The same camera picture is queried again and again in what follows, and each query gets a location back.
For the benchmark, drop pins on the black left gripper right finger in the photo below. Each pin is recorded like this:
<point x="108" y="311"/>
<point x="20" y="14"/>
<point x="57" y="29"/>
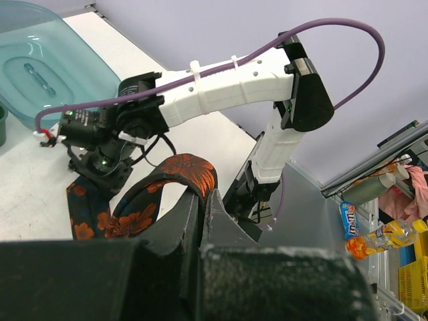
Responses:
<point x="230" y="284"/>

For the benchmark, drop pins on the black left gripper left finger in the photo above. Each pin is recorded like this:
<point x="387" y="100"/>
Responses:
<point x="170" y="268"/>

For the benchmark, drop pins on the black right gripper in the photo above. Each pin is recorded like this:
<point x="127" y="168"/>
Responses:
<point x="104" y="144"/>

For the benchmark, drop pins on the dark floral orange tie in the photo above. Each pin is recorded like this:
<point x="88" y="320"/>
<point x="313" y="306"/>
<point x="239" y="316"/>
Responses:
<point x="138" y="209"/>

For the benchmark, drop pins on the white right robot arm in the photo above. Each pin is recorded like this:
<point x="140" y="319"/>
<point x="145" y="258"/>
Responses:
<point x="282" y="75"/>

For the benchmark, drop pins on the teal transparent plastic tub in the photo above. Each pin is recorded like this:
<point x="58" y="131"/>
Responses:
<point x="45" y="63"/>

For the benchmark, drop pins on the green compartment organizer box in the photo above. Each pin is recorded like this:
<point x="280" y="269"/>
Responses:
<point x="3" y="130"/>

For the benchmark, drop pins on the blue candy bag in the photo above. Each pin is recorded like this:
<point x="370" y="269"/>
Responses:
<point x="349" y="219"/>

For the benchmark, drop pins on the orange drink bottle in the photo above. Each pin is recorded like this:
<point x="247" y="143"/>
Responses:
<point x="393" y="235"/>

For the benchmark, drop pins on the yellow plastic crate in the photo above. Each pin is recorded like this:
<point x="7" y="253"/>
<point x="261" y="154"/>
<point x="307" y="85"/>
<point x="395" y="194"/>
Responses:
<point x="413" y="274"/>

